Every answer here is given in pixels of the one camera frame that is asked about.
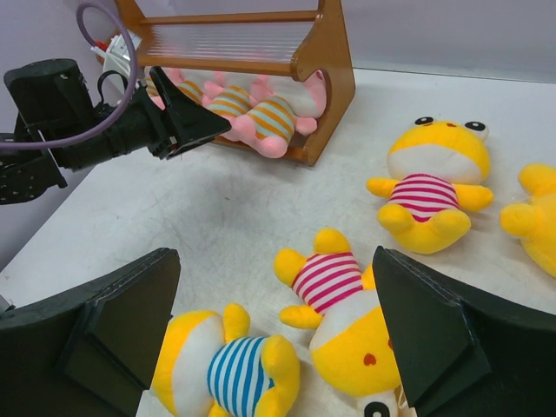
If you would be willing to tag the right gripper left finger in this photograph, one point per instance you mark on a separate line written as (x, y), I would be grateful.
(92, 349)

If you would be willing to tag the yellow plush red stripes top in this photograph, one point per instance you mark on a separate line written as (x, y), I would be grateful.
(436, 170)

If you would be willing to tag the pink plush blue stripes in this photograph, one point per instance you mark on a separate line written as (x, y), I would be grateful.
(283, 107)

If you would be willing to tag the wooden three-tier shelf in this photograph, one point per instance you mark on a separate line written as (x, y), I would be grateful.
(294, 44)

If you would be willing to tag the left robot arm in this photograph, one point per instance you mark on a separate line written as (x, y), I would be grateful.
(58, 126)

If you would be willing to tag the yellow plush red stripes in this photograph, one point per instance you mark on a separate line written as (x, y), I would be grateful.
(436, 170)
(351, 349)

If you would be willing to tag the yellow plush under pile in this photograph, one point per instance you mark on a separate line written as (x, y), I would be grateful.
(533, 222)

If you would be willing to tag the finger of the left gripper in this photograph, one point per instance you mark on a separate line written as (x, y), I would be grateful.
(185, 125)

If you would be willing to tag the pink plush orange stripes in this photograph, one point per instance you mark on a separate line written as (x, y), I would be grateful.
(153, 93)
(228, 94)

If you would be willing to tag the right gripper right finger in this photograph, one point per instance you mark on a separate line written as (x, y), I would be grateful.
(460, 350)

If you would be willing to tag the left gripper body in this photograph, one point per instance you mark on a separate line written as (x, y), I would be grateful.
(141, 125)

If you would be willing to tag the pink plush face-down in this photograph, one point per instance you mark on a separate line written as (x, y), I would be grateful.
(189, 81)

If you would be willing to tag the yellow plush blue stripes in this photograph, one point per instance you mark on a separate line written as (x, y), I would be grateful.
(210, 365)

